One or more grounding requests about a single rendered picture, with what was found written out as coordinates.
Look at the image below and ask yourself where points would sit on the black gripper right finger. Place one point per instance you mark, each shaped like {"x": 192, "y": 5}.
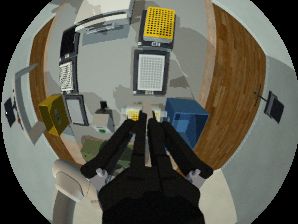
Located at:
{"x": 195, "y": 170}

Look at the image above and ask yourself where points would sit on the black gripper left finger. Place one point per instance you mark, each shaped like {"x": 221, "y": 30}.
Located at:
{"x": 98, "y": 169}

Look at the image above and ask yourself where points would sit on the large grey bench mat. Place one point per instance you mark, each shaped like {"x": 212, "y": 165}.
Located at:
{"x": 105, "y": 62}

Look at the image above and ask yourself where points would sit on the blue open-top bin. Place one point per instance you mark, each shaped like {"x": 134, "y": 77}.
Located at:
{"x": 188, "y": 117}

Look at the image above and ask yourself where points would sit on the black multi-well plate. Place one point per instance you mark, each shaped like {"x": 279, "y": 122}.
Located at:
{"x": 66, "y": 43}

